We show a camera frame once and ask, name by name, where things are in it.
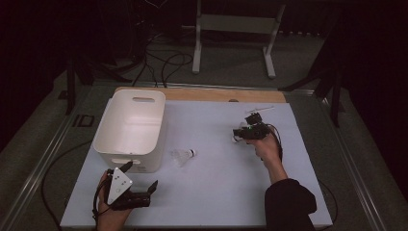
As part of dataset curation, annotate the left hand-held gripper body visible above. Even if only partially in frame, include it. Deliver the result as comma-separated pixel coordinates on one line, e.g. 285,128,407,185
105,167,152,212

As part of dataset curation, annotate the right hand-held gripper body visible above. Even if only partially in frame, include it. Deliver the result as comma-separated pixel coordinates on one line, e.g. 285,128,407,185
233,106,276,141

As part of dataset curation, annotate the white plastic bin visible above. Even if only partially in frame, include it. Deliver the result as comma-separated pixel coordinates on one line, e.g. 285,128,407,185
92,89,168,174

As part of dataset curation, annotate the white shuttlecock black band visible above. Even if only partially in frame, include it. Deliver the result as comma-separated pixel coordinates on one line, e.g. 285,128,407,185
169,147,197,168

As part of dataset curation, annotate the person's right hand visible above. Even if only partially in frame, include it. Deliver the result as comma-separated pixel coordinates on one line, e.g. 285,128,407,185
252,132,284,171

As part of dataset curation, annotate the person's left hand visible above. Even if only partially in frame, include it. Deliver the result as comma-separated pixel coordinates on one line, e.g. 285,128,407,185
96,169,133,226

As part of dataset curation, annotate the pale blue table mat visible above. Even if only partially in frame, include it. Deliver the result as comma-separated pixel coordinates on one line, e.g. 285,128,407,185
60,98,334,230

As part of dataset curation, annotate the black tripod stand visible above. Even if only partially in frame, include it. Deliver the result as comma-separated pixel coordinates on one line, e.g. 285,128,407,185
64,57,133,116
277,62,346,129

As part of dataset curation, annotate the grey metal stand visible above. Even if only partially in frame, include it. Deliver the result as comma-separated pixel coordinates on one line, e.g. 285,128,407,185
181,0,288,80

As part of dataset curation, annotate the left hand-held gripper cable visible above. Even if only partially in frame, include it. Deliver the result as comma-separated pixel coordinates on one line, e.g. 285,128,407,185
91,175,113,223

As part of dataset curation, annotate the hand-held gripper cable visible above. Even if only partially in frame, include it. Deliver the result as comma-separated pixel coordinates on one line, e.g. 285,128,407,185
91,175,113,223
267,122,339,230

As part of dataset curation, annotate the right hand-held gripper cable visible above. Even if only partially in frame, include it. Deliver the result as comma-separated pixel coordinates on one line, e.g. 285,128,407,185
267,122,339,230

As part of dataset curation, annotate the metal floor rail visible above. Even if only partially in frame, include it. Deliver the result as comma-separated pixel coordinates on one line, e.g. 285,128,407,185
0,84,97,231
91,81,316,96
315,91,390,231

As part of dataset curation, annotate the black floor cable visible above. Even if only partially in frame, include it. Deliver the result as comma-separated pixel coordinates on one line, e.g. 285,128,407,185
40,139,94,229

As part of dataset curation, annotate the bundle of black floor cables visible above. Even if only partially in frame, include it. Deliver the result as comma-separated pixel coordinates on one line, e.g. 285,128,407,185
127,30,194,89

